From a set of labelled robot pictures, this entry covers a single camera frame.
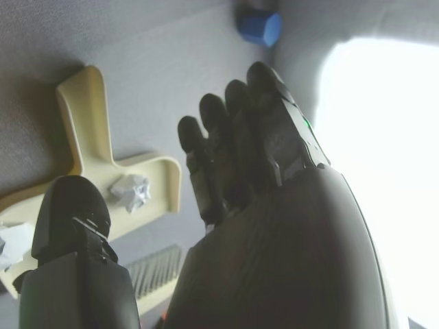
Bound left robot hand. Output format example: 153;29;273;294
12;61;392;329

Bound cream brush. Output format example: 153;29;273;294
126;243;185;316

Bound white paper ball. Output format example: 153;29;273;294
0;222;34;273
108;174;152;214

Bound cream plastic dustpan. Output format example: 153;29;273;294
0;65;182;300

